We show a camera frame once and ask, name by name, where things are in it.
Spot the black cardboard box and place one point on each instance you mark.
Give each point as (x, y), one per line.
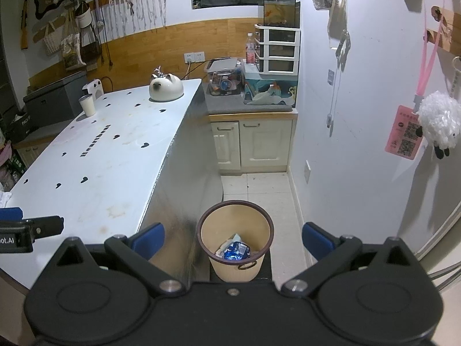
(19, 126)

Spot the white fluffy sheep plush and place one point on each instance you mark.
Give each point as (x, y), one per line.
(439, 119)

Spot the white canvas tote bag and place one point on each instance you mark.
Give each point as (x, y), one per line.
(54, 41)

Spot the crushed blue drink can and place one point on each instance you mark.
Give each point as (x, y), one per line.
(234, 254)

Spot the wooden coat rack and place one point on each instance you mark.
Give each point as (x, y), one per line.
(104, 0)

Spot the glass fish tank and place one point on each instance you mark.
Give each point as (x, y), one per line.
(279, 10)

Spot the white cat-shaped container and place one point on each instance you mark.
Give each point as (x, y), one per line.
(167, 90)

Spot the printed canvas tote bag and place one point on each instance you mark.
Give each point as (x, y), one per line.
(74, 54)

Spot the dark mesh bag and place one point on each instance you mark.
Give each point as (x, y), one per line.
(92, 50)

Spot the white drawer unit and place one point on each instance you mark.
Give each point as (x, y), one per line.
(277, 50)

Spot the white cup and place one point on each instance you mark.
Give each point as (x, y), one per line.
(87, 106)

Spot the wooden low cabinet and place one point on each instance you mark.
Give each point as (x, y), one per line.
(36, 147)

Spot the cream cabinet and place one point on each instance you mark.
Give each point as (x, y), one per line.
(266, 144)

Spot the white wall power outlet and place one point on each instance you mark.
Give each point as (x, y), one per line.
(194, 57)

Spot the white bucket bag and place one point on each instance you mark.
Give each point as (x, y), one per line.
(84, 18)

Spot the clear plastic pouch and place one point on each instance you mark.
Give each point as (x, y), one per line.
(323, 0)

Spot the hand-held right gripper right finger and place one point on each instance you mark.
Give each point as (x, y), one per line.
(317, 239)

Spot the pink card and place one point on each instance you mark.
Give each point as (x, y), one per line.
(401, 137)

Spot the white wall socket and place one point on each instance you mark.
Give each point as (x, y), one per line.
(308, 172)

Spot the beige plastic waste bin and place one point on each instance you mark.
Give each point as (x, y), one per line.
(212, 230)

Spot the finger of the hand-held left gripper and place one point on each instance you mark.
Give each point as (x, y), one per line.
(10, 213)
(48, 225)

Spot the plastic bottle red label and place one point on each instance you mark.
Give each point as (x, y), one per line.
(250, 48)

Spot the grey storage box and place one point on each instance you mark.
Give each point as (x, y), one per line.
(54, 101)

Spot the white cloth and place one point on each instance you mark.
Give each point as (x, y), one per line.
(5, 199)

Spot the white tabletop appliance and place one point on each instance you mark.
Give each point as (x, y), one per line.
(95, 86)

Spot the white paper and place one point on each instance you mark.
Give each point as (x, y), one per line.
(228, 240)

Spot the white macrame wall hanging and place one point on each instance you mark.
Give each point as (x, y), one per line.
(140, 3)

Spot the wooden toy rifle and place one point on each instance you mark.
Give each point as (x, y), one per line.
(24, 18)

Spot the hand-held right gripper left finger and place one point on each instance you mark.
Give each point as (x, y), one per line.
(147, 241)

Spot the clear plastic storage box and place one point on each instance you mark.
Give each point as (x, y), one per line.
(223, 77)

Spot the wooden hook rack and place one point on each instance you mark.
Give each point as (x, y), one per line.
(450, 29)

